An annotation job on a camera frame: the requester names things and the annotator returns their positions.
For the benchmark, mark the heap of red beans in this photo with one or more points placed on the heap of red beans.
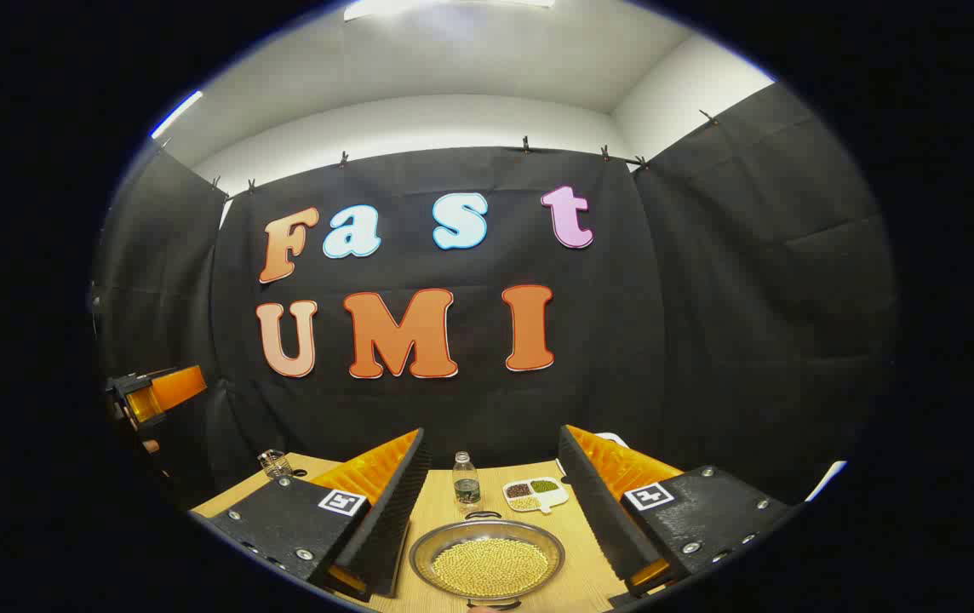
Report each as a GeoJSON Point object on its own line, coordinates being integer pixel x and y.
{"type": "Point", "coordinates": [518, 490]}

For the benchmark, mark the pile of yellow soybeans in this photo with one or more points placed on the pile of yellow soybeans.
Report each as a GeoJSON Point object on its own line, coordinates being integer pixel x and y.
{"type": "Point", "coordinates": [491, 566]}

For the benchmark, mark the white toaster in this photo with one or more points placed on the white toaster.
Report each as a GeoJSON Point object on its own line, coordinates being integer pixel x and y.
{"type": "Point", "coordinates": [615, 439]}

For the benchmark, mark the black backdrop cloth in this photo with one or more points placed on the black backdrop cloth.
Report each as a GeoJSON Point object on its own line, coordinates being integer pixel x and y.
{"type": "Point", "coordinates": [470, 409]}

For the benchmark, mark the heap of green mung beans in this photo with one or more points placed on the heap of green mung beans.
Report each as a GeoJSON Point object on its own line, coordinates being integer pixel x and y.
{"type": "Point", "coordinates": [544, 486]}

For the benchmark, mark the ceiling light panel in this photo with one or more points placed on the ceiling light panel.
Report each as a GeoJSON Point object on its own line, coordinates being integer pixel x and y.
{"type": "Point", "coordinates": [444, 7]}
{"type": "Point", "coordinates": [176, 115]}

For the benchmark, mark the row of black cloth clips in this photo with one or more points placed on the row of black cloth clips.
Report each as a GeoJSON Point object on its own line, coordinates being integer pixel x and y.
{"type": "Point", "coordinates": [525, 145]}

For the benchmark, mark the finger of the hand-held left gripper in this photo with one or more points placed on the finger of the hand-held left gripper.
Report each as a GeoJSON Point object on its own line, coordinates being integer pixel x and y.
{"type": "Point", "coordinates": [176, 387]}

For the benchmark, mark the clear plastic water bottle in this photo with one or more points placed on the clear plastic water bottle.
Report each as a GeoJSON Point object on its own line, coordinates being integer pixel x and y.
{"type": "Point", "coordinates": [466, 489]}

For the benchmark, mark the small heap of yellow beans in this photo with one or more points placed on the small heap of yellow beans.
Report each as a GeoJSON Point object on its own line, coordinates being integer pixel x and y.
{"type": "Point", "coordinates": [524, 503]}

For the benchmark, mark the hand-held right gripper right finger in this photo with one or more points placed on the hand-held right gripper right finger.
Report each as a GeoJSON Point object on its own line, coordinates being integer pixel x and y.
{"type": "Point", "coordinates": [598, 511]}

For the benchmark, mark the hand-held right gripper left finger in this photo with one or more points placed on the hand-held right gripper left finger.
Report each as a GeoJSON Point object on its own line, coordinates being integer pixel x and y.
{"type": "Point", "coordinates": [393, 519]}

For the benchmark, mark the small clear glass container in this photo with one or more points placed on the small clear glass container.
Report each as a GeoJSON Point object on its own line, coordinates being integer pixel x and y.
{"type": "Point", "coordinates": [275, 465]}

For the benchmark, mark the white divided plate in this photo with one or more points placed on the white divided plate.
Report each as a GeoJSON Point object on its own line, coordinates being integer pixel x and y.
{"type": "Point", "coordinates": [545, 502]}

